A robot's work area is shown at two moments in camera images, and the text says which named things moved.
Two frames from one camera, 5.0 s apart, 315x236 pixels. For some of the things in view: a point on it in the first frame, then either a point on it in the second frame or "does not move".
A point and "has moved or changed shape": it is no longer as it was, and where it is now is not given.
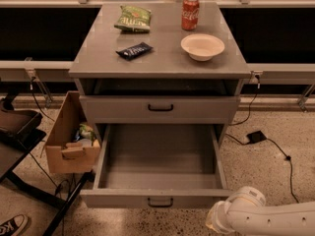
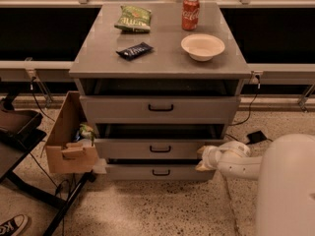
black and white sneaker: x=14 y=226 does not move
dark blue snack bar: x=131 y=52 does not move
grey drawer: x=158 y=166 has moved or changed shape
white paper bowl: x=202 y=47 does not move
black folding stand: x=20 y=133 does not move
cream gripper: x=217 y=214 to x=209 y=155
